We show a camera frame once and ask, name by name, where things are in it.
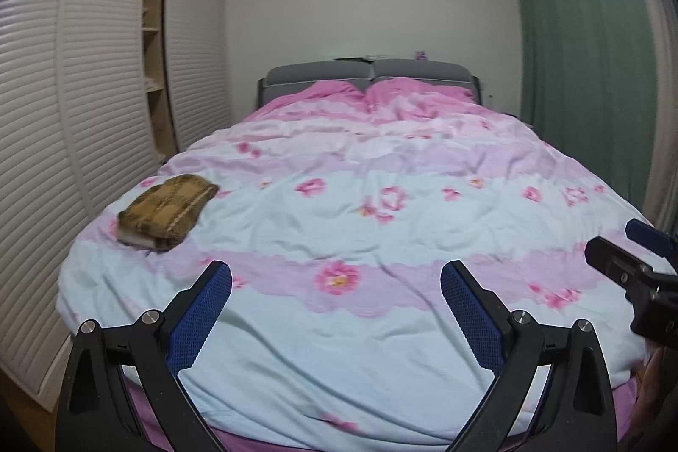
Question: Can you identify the green curtain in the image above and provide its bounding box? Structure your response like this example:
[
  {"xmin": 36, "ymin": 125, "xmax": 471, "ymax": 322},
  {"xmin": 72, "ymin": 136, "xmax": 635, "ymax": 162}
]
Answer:
[{"xmin": 503, "ymin": 0, "xmax": 663, "ymax": 230}]

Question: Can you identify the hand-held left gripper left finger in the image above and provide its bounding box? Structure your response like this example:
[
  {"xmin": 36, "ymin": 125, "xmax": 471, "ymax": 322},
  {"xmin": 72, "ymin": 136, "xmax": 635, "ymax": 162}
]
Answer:
[{"xmin": 56, "ymin": 260, "xmax": 234, "ymax": 452}]

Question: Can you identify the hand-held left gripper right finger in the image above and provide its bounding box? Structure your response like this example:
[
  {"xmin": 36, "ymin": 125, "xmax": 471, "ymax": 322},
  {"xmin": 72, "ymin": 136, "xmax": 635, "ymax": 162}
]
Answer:
[{"xmin": 441, "ymin": 260, "xmax": 618, "ymax": 452}]

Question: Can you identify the wooden open wardrobe shelf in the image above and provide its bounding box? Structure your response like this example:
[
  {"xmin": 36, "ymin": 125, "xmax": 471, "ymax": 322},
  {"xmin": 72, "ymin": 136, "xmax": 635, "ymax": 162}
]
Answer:
[{"xmin": 140, "ymin": 0, "xmax": 178, "ymax": 164}]

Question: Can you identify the brown plaid garment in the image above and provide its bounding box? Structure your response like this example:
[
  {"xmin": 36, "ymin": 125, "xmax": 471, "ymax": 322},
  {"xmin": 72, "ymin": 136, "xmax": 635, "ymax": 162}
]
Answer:
[{"xmin": 117, "ymin": 174, "xmax": 220, "ymax": 252}]

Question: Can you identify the grey padded headboard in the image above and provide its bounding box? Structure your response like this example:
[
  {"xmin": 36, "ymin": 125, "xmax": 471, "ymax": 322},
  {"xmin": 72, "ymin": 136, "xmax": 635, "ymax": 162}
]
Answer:
[{"xmin": 257, "ymin": 58, "xmax": 483, "ymax": 110}]

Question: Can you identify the pink floral duvet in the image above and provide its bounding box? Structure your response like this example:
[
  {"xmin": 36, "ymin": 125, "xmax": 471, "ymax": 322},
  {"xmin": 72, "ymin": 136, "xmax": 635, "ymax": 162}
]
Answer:
[{"xmin": 56, "ymin": 78, "xmax": 676, "ymax": 437}]

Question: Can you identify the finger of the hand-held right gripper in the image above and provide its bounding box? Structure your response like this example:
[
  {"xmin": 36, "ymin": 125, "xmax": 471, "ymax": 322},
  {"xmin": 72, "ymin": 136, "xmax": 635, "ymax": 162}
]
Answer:
[
  {"xmin": 625, "ymin": 218, "xmax": 678, "ymax": 270},
  {"xmin": 585, "ymin": 236, "xmax": 661, "ymax": 302}
]

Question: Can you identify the pink bed sheet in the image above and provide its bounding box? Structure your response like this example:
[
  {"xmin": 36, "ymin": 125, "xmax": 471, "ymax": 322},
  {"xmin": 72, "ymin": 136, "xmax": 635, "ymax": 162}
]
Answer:
[{"xmin": 124, "ymin": 372, "xmax": 639, "ymax": 452}]

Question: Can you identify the white louvered wardrobe door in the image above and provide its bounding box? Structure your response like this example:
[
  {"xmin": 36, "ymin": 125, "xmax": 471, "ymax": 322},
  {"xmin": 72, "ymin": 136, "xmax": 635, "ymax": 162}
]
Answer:
[
  {"xmin": 0, "ymin": 0, "xmax": 88, "ymax": 410},
  {"xmin": 56, "ymin": 0, "xmax": 160, "ymax": 241},
  {"xmin": 164, "ymin": 0, "xmax": 234, "ymax": 153}
]

